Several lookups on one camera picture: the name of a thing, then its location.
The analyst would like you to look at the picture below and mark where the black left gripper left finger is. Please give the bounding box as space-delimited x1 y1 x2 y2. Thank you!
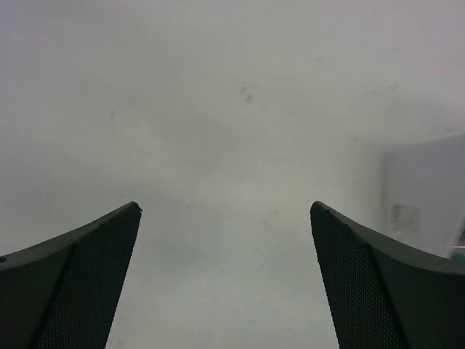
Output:
1 202 142 348

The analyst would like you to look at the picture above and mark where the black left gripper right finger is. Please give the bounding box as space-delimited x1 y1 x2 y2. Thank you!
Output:
310 201 464 348

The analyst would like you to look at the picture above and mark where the white divided utensil container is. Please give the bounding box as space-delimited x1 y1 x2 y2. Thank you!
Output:
382 134 464 260

